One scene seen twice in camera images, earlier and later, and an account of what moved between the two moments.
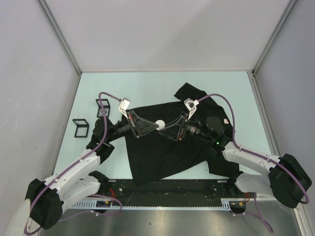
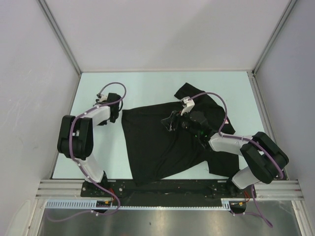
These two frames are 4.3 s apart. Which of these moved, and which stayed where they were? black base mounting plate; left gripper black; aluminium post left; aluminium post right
Moved: left gripper black
Stayed: aluminium post left; black base mounting plate; aluminium post right
